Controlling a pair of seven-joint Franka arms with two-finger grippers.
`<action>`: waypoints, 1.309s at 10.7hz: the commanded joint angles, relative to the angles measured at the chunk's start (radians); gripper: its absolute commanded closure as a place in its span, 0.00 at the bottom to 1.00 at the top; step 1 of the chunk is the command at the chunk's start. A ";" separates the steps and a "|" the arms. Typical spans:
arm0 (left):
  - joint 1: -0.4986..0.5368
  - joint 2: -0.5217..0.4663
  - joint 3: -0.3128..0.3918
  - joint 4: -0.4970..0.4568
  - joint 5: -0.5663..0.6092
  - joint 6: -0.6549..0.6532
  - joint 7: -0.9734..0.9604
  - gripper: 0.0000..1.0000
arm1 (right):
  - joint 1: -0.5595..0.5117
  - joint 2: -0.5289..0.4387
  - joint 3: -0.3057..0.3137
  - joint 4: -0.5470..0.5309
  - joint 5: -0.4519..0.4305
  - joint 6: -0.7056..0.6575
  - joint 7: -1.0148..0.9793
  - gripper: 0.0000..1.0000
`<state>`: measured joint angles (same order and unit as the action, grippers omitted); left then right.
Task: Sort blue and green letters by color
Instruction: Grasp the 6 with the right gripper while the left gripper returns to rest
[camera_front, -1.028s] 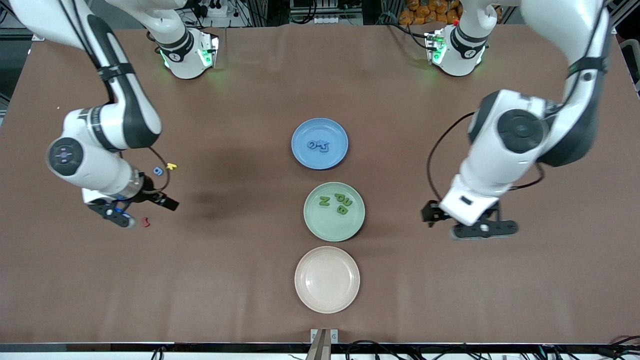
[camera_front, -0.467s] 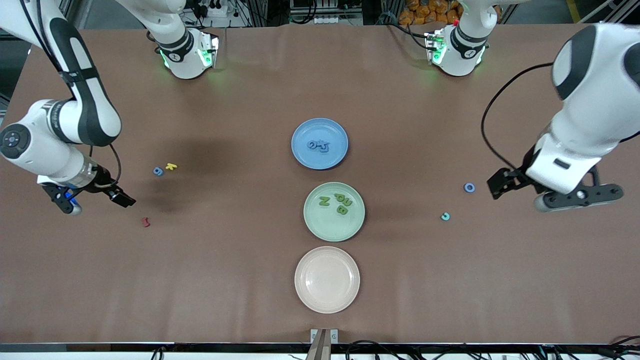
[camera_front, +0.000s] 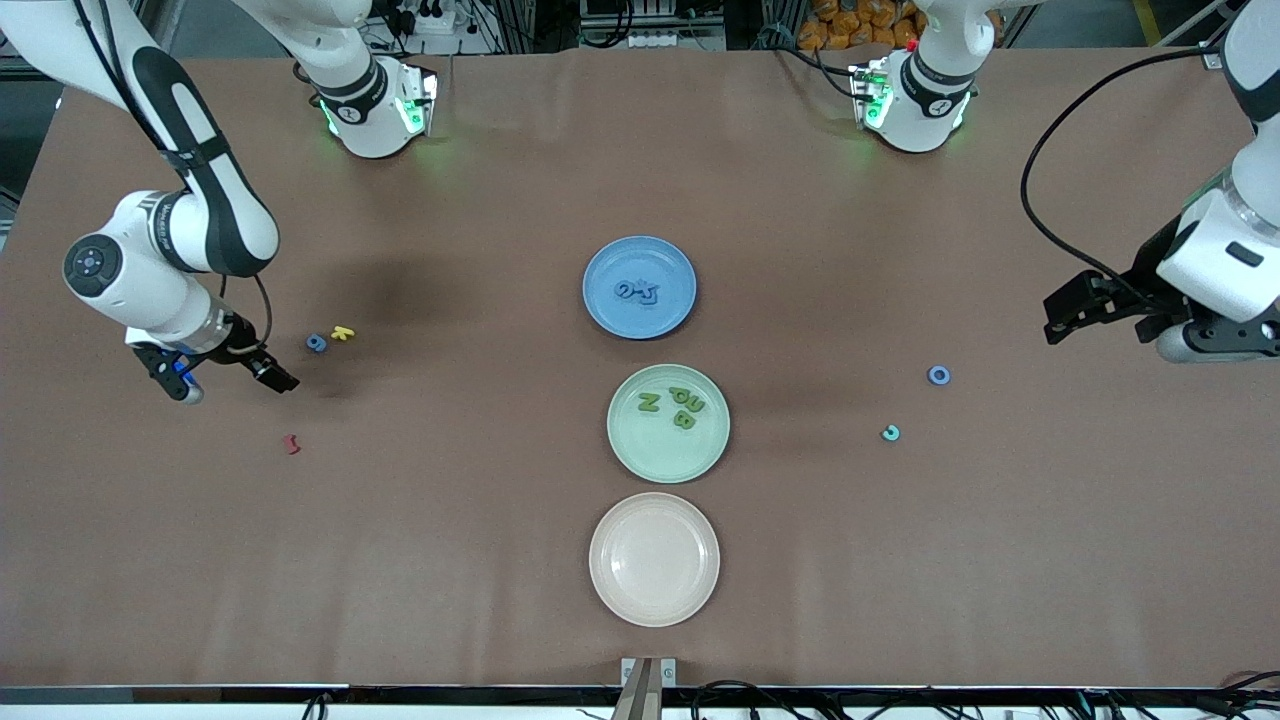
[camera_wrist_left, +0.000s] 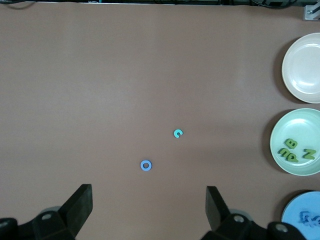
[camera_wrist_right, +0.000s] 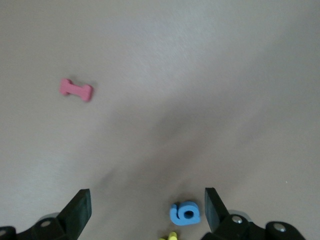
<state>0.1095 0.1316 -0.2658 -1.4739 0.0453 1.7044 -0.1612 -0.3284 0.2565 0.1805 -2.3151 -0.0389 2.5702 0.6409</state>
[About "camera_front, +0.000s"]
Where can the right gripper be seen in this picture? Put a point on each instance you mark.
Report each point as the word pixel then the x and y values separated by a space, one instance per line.
pixel 240 343

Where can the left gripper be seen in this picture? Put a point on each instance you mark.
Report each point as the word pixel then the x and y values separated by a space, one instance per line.
pixel 1143 286

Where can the green foam letter N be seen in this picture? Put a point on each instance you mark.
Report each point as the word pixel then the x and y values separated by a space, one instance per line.
pixel 648 402

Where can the blue foam letter X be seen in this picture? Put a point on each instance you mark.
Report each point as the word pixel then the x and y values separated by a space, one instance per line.
pixel 650 292

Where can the green foam letter P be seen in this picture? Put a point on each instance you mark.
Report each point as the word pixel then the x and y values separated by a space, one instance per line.
pixel 680 397

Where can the green foam letter B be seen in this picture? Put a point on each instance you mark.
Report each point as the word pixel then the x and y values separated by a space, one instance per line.
pixel 685 420

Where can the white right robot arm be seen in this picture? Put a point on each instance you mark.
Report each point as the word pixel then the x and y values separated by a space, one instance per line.
pixel 60 50

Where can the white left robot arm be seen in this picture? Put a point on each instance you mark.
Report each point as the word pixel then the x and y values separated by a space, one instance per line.
pixel 925 110

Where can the blue foam letter O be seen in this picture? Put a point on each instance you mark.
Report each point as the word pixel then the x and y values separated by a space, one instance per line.
pixel 930 376

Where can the brown table cover sheet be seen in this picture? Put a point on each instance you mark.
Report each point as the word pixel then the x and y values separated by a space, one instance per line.
pixel 900 600

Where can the light green plate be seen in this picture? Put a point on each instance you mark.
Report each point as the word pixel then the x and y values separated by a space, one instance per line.
pixel 650 450

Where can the blue plate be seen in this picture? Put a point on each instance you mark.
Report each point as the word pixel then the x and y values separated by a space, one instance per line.
pixel 660 320

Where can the pile of orange objects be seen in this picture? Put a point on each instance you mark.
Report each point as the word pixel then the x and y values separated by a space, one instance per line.
pixel 850 20

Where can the beige plate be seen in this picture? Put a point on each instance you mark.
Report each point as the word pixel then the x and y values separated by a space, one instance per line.
pixel 654 560

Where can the white power strip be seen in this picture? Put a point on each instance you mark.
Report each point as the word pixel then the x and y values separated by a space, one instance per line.
pixel 660 41

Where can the table edge metal bracket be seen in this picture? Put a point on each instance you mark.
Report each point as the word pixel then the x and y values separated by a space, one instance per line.
pixel 648 690

